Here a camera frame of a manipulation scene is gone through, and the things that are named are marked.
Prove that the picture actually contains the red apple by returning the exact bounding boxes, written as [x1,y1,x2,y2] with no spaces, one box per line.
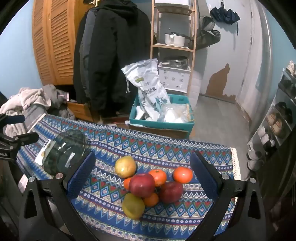
[159,181,184,204]
[129,173,156,198]

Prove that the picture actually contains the grey printed garment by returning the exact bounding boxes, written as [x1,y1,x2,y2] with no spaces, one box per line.
[23,104,48,133]

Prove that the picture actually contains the white cooking pot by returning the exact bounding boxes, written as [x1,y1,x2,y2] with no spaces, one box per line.
[164,32,191,46]

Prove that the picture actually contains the clear glass bowl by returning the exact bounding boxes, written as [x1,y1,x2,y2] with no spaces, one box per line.
[42,130,87,176]

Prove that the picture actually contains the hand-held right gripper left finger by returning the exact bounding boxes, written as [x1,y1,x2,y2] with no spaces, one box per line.
[18,150,102,241]

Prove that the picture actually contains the white door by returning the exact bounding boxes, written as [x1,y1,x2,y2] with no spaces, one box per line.
[236,0,275,130]

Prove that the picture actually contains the white shoes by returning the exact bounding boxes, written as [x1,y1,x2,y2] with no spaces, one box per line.
[247,151,264,171]

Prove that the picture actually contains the round yellow pear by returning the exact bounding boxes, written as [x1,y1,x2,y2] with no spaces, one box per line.
[115,156,137,179]

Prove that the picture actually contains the white storage box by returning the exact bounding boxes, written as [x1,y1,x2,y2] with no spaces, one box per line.
[154,0,196,12]

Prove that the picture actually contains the clear plastic bag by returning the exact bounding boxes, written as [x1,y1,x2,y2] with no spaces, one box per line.
[162,104,194,123]

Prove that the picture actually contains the blue patterned tablecloth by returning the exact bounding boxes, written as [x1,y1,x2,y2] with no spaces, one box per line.
[15,115,241,241]

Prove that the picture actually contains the dark grey jacket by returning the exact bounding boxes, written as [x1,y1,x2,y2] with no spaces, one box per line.
[73,9,97,105]

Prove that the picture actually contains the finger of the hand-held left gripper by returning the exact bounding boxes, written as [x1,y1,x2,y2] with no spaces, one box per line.
[3,132,39,148]
[0,114,25,127]

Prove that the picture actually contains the green hanging bag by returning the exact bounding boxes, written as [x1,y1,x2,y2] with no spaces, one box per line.
[196,16,221,50]

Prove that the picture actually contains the dark blue umbrella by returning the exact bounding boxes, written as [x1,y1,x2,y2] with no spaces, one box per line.
[210,6,241,35]

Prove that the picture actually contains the white plastic crate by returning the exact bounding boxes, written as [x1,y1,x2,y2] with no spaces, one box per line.
[158,62,192,93]

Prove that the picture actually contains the brown cardboard box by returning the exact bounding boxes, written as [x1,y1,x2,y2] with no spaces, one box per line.
[67,102,100,123]

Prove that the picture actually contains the grey clothes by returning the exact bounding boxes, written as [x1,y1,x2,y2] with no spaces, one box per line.
[43,85,77,120]

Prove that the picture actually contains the black jacket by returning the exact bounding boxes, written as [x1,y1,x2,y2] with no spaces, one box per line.
[76,0,152,117]

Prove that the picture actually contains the white rice bag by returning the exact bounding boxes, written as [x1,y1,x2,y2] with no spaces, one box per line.
[121,59,174,121]

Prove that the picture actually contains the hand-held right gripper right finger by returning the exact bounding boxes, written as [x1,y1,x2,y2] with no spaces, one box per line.
[188,151,274,241]

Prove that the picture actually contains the wooden shelf rack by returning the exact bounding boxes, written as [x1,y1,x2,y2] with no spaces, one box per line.
[150,0,200,93]

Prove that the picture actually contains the shoe rack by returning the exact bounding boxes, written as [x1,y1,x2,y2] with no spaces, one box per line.
[246,61,296,173]

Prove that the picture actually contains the teal plastic crate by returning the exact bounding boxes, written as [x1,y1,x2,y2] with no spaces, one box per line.
[129,94,196,139]

